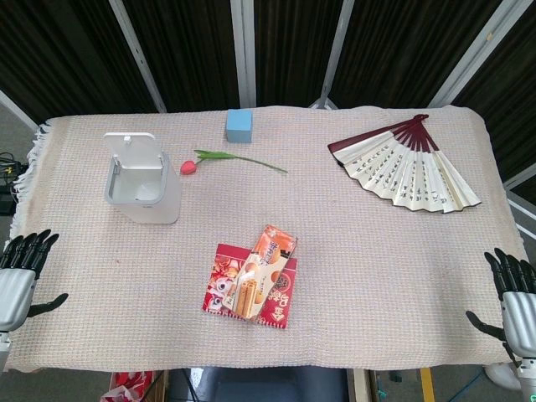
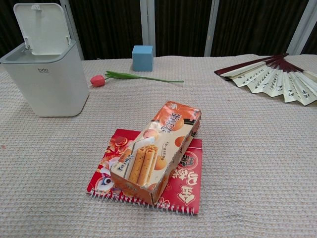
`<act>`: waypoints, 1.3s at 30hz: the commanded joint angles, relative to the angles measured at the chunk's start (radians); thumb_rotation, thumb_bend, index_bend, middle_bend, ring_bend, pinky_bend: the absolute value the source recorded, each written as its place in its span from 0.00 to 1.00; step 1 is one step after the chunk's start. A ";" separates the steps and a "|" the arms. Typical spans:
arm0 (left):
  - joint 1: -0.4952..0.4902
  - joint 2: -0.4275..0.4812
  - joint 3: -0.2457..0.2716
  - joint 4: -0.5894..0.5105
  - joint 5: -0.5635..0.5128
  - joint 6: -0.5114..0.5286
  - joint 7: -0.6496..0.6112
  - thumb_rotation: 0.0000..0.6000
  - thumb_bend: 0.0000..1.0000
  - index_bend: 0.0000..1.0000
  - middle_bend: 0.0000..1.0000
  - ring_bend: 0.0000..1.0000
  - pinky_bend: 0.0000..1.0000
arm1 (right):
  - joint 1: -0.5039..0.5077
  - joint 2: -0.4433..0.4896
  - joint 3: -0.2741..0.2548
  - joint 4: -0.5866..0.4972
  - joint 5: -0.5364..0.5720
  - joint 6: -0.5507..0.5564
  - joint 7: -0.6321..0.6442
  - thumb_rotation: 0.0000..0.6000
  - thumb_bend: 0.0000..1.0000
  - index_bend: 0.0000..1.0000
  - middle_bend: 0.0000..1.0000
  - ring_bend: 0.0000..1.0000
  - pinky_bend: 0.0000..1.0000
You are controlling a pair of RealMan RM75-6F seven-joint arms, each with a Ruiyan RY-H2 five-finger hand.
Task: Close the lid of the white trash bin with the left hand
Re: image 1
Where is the white metal frame post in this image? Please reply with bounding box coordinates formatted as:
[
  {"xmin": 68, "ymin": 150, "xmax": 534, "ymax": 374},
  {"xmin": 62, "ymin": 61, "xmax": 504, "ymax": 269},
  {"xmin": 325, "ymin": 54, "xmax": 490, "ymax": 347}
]
[
  {"xmin": 503, "ymin": 172, "xmax": 536, "ymax": 235},
  {"xmin": 108, "ymin": 0, "xmax": 168, "ymax": 114},
  {"xmin": 230, "ymin": 0, "xmax": 257, "ymax": 109},
  {"xmin": 427, "ymin": 0, "xmax": 533, "ymax": 108},
  {"xmin": 309, "ymin": 0, "xmax": 357, "ymax": 111},
  {"xmin": 0, "ymin": 89, "xmax": 39, "ymax": 131}
]

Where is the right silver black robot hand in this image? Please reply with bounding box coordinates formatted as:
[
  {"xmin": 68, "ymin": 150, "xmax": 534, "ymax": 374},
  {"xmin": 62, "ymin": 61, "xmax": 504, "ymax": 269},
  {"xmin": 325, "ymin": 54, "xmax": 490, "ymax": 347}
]
[{"xmin": 465, "ymin": 247, "xmax": 536, "ymax": 361}]

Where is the red tulip flower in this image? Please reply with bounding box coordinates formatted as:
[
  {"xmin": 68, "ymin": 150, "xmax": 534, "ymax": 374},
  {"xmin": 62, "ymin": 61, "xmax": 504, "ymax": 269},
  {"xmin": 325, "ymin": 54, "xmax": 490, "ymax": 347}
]
[{"xmin": 180, "ymin": 149, "xmax": 289, "ymax": 176}]

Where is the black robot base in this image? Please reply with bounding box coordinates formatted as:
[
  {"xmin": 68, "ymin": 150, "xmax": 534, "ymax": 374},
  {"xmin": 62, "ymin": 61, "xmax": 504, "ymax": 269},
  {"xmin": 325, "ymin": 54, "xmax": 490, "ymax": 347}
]
[{"xmin": 167, "ymin": 367, "xmax": 349, "ymax": 402}]

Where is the red spiral notebook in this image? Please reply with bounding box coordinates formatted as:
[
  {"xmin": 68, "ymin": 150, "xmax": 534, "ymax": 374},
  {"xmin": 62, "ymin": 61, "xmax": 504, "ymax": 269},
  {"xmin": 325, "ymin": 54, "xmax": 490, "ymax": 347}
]
[{"xmin": 202, "ymin": 243, "xmax": 299, "ymax": 331}]

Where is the orange egg roll snack box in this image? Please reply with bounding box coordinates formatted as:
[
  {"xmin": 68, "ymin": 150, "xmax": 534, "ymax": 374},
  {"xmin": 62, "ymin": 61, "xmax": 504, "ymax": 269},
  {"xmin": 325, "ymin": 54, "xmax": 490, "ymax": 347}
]
[{"xmin": 220, "ymin": 224, "xmax": 299, "ymax": 322}]

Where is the red patterned bag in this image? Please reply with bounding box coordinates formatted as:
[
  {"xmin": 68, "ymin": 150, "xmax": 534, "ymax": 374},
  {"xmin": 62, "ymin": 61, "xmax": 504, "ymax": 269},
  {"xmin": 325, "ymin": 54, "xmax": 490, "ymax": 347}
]
[{"xmin": 99, "ymin": 370, "xmax": 156, "ymax": 402}]

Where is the blue cube block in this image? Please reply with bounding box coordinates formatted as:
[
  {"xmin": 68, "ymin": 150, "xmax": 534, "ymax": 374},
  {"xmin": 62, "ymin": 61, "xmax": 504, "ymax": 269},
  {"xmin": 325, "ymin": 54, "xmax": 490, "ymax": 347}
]
[{"xmin": 225, "ymin": 109, "xmax": 254, "ymax": 144}]

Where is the black cable bundle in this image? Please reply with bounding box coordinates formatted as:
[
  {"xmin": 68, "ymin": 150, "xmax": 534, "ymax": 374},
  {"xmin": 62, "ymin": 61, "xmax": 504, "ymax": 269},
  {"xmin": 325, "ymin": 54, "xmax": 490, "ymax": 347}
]
[{"xmin": 0, "ymin": 151, "xmax": 27, "ymax": 217}]

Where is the paper folding fan with calligraphy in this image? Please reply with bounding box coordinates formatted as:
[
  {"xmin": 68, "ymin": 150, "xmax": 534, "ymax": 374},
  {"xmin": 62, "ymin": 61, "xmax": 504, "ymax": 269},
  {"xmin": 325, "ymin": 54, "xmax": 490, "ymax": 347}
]
[{"xmin": 327, "ymin": 113, "xmax": 482, "ymax": 215}]

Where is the beige woven tablecloth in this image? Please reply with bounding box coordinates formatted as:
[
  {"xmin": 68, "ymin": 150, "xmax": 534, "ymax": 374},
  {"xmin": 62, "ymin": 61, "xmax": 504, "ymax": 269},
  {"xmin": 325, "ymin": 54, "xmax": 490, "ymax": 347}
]
[{"xmin": 7, "ymin": 103, "xmax": 529, "ymax": 374}]

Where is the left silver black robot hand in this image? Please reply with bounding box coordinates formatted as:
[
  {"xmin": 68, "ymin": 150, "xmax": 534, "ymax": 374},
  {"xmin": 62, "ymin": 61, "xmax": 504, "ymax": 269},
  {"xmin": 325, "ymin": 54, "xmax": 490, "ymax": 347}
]
[{"xmin": 0, "ymin": 229, "xmax": 70, "ymax": 333}]

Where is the white open-lid box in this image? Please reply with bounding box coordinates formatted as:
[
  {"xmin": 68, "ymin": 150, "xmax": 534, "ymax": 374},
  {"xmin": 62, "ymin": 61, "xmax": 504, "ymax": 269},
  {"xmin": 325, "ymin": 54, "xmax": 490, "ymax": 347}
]
[{"xmin": 103, "ymin": 151, "xmax": 183, "ymax": 225}]

